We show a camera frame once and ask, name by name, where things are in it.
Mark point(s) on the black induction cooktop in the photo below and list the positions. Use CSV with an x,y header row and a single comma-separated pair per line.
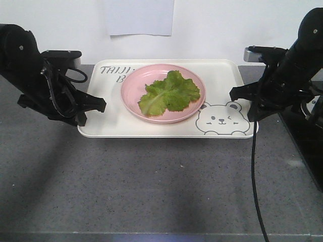
x,y
304,123

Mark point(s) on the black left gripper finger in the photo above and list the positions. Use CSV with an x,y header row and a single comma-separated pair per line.
x,y
86,102
81,118

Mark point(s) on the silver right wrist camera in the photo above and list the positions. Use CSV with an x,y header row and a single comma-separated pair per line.
x,y
262,54

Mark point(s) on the cream bear serving tray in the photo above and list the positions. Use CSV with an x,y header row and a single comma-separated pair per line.
x,y
218,116

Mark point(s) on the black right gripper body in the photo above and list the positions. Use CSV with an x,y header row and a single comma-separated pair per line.
x,y
283,85

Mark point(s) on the pink round plate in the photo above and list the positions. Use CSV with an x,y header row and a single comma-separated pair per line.
x,y
133,88

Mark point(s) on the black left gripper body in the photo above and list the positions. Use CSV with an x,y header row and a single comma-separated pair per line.
x,y
56,99

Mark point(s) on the white paper on wall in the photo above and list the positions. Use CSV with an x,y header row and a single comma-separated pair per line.
x,y
139,17

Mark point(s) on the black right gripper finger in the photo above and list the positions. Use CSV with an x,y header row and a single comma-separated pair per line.
x,y
247,92
259,111

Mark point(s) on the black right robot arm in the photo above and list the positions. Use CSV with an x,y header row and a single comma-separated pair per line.
x,y
306,51

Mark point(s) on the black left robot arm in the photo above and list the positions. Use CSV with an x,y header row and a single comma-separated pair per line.
x,y
21,61

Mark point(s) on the green lettuce leaf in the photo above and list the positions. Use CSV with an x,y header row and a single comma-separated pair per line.
x,y
173,93

